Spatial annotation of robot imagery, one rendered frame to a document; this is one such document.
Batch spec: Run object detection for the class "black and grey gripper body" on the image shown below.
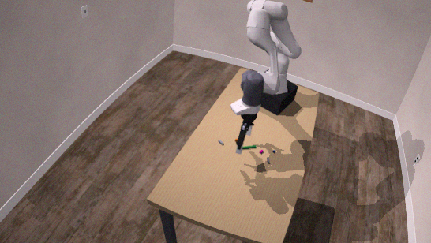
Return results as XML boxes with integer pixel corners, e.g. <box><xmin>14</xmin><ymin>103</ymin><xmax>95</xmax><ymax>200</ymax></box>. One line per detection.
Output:
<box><xmin>241</xmin><ymin>113</ymin><xmax>257</xmax><ymax>128</ymax></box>

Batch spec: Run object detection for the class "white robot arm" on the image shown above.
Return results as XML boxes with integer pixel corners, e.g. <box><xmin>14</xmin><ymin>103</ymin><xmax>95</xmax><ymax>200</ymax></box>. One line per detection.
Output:
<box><xmin>230</xmin><ymin>0</ymin><xmax>302</xmax><ymax>115</ymax></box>

